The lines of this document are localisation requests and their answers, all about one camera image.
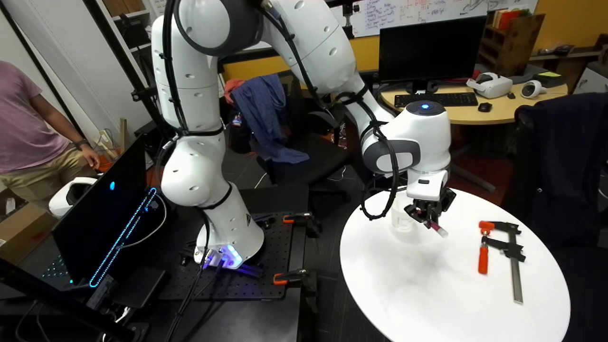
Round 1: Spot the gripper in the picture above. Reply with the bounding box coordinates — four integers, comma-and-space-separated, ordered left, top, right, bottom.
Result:
404, 188, 446, 231

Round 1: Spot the clear plastic cup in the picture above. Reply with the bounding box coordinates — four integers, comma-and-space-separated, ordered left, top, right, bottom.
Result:
391, 194, 415, 234

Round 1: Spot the orange and black bar clamp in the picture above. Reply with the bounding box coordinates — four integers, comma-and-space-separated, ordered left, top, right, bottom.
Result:
477, 220, 527, 305

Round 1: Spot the black keyboard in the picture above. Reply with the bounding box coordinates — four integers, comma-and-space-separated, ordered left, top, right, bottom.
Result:
394, 92, 479, 108

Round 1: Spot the orange and black spring clamp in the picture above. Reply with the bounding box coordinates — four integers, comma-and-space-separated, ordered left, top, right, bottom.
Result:
282, 212, 323, 238
273, 268, 318, 297

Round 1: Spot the black office chair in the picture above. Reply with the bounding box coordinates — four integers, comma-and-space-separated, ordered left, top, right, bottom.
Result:
256, 71, 354, 202

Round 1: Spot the round wooden desk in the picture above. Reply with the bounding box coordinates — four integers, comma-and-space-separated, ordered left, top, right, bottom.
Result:
380, 81, 569, 126

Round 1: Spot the chair with dark jacket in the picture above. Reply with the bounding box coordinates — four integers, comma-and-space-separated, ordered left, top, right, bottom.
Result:
503, 92, 608, 250

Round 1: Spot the white headset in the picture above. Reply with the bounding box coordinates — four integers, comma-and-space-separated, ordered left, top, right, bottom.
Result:
466, 72, 514, 99
48, 177, 99, 220

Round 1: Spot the black monitor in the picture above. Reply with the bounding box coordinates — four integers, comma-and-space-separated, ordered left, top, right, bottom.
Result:
378, 16, 488, 94

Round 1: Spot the hand controller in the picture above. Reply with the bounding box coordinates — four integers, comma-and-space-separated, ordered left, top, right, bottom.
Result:
521, 80, 548, 99

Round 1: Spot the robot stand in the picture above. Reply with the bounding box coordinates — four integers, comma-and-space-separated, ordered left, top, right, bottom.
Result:
0, 183, 318, 342

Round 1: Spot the blue cloth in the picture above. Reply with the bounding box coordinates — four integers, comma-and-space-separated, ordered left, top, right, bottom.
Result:
230, 73, 310, 165

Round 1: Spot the wooden desk organizer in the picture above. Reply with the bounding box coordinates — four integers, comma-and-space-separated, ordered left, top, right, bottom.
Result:
477, 9, 546, 77

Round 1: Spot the whiteboard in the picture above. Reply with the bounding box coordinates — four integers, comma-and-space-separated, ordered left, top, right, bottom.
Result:
331, 0, 539, 38

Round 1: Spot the black flat box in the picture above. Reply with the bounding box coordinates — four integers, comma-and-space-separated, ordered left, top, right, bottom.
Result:
112, 267, 168, 310

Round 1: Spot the black laptop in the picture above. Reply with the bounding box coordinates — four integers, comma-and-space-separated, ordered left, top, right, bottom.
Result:
40, 134, 168, 291

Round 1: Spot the cardboard box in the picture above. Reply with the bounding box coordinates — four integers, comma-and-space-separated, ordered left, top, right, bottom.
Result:
0, 203, 58, 266

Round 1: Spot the person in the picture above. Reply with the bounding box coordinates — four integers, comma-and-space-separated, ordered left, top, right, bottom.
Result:
0, 60, 102, 210

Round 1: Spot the black cable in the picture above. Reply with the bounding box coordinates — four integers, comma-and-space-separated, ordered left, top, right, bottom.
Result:
164, 266, 212, 342

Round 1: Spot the white cable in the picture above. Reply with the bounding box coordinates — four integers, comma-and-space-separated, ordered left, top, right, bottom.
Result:
121, 194, 168, 248

